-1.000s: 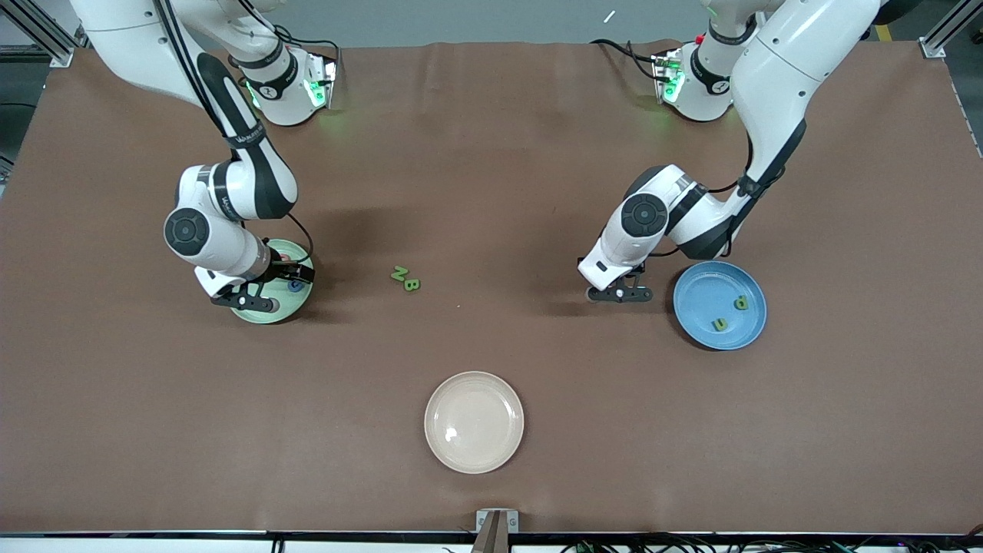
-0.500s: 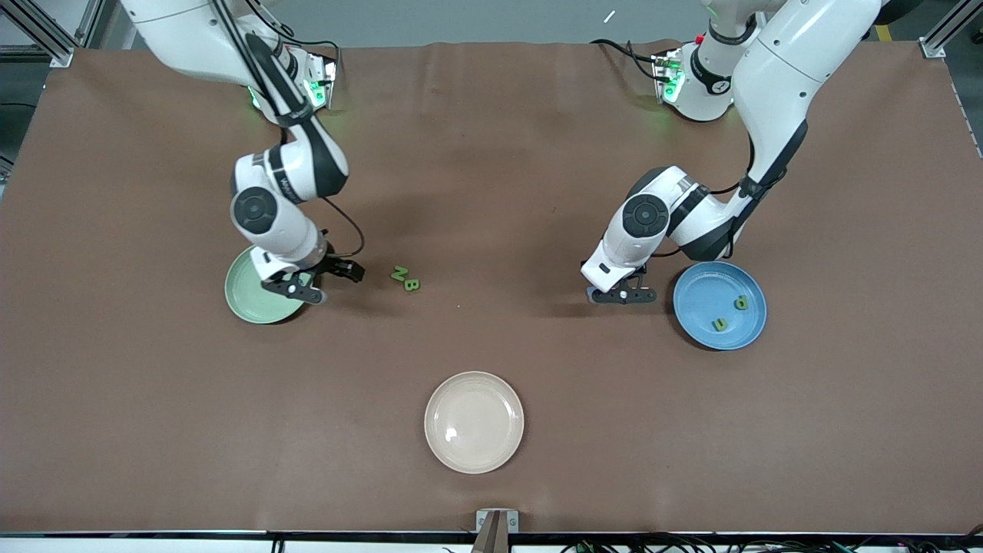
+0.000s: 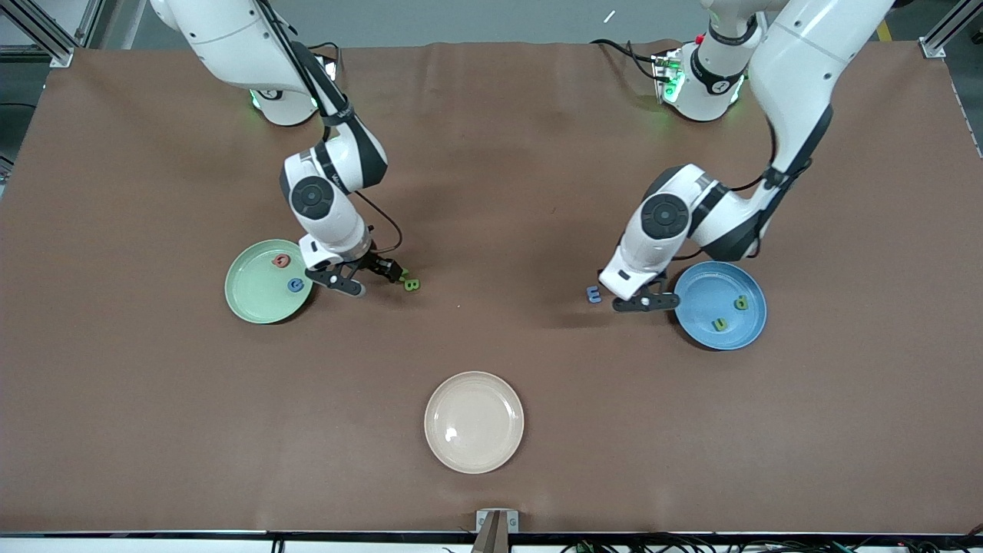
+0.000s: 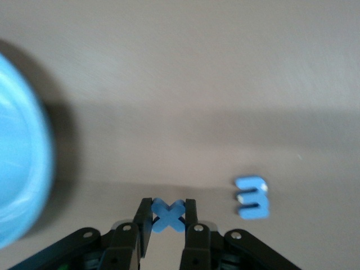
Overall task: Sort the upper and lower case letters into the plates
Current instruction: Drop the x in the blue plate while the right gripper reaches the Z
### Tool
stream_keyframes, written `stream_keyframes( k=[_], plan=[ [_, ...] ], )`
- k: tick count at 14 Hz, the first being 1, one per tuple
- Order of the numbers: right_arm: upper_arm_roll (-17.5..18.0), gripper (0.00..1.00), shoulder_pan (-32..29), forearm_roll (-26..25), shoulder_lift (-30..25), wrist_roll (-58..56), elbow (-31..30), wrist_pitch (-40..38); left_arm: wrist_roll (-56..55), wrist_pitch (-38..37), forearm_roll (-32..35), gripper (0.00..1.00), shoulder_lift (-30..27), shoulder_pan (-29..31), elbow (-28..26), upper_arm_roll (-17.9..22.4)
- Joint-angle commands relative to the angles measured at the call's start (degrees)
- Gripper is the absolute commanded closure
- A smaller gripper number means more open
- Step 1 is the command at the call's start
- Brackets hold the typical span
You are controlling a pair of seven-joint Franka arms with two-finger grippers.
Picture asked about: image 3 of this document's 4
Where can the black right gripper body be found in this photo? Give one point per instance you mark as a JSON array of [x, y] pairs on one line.
[[375, 263]]

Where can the blue foam letter m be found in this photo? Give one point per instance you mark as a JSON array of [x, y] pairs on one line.
[[594, 294]]

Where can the green foam letter B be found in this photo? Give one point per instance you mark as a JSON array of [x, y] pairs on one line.
[[412, 285]]

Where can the blue foam letter C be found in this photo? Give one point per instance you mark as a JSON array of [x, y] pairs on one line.
[[291, 286]]

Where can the red foam letter Q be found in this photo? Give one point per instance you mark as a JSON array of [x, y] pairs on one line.
[[276, 263]]

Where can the green foam letter u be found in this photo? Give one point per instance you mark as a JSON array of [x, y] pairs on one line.
[[716, 326]]

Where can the green foam letter p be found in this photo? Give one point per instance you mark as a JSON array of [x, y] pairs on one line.
[[741, 302]]

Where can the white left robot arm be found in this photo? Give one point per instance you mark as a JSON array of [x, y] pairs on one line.
[[791, 61]]

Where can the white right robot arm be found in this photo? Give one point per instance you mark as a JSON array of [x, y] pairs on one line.
[[330, 223]]

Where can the blue plate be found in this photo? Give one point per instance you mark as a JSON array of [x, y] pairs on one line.
[[714, 296]]

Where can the light green plate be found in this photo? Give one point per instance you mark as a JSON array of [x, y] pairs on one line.
[[261, 299]]

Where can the brown table mat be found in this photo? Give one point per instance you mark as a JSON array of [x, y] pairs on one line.
[[491, 192]]

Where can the beige plate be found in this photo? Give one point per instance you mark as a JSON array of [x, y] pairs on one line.
[[474, 422]]

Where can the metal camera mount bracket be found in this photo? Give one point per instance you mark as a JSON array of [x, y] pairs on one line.
[[497, 538]]

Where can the table edge rail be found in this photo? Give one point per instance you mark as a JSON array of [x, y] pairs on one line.
[[153, 545]]

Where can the aluminium frame profile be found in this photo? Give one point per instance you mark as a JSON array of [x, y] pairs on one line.
[[91, 19], [61, 55], [933, 48]]

